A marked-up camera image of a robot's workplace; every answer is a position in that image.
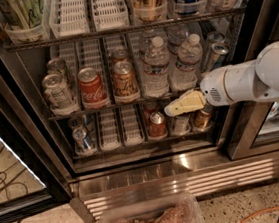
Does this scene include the orange rear soda can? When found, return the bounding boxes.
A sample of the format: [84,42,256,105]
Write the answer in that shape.
[111,48,132,65]

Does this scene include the silver blue rear can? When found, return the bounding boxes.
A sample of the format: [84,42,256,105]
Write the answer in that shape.
[206,31,225,48]

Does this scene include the orange front soda can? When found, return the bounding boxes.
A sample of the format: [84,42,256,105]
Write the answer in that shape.
[112,61,140,104]

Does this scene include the water bottle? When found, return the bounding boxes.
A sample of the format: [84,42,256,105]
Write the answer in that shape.
[170,34,203,91]
[166,24,189,54]
[139,29,156,57]
[143,36,170,98]

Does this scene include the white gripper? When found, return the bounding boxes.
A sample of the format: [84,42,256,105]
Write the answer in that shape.
[164,66,233,117]

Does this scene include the clear plastic bin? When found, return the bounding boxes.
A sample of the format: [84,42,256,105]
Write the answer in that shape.
[100,192,205,223]

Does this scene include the bronze bottom front can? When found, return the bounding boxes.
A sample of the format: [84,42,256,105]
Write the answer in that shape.
[193,106,213,132]

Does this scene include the small white-capped bottle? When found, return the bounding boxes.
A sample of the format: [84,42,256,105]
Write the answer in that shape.
[170,114,190,136]

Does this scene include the silver blue front can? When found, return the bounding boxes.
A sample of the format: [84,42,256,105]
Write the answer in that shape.
[201,42,229,73]

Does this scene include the blue white bottom can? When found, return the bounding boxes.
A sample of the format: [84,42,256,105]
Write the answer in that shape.
[72,126,96,156]

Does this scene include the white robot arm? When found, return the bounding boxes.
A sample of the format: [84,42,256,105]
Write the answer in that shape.
[164,41,279,117]

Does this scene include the green top shelf cans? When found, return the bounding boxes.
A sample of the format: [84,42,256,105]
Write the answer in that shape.
[0,0,44,30]

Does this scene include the red bottom front can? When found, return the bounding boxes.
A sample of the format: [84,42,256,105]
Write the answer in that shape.
[147,111,167,139]

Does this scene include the red bottom rear can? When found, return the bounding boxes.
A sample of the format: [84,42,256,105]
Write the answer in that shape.
[143,101,159,123]

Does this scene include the silver front left can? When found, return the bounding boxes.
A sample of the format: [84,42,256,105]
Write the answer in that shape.
[42,73,79,116]

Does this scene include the open glass fridge door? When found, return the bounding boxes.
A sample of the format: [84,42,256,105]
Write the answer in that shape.
[0,22,75,223]

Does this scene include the silver rear left can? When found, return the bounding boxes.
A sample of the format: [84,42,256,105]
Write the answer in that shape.
[47,57,72,86]

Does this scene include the orange extension cable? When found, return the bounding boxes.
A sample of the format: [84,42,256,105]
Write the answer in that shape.
[228,193,279,223]

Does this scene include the rear bottom left can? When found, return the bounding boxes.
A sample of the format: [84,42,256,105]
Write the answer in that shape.
[67,114,94,131]

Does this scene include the stainless steel fridge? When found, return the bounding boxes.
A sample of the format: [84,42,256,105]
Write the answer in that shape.
[0,12,279,223]

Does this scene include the silver blue can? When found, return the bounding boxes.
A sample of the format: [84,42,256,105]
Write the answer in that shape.
[206,31,225,48]
[201,42,229,73]

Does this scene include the red coca-cola can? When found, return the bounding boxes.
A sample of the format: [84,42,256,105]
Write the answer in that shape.
[77,67,107,109]

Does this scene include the orange soda can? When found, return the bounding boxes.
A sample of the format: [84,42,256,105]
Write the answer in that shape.
[112,61,140,104]
[111,48,132,65]

